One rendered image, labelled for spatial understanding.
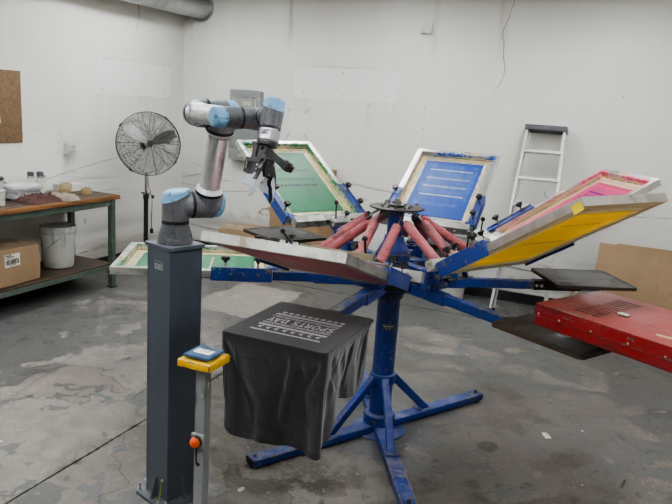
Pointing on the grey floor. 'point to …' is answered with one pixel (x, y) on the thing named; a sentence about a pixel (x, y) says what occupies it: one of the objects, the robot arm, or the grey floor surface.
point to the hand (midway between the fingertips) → (261, 200)
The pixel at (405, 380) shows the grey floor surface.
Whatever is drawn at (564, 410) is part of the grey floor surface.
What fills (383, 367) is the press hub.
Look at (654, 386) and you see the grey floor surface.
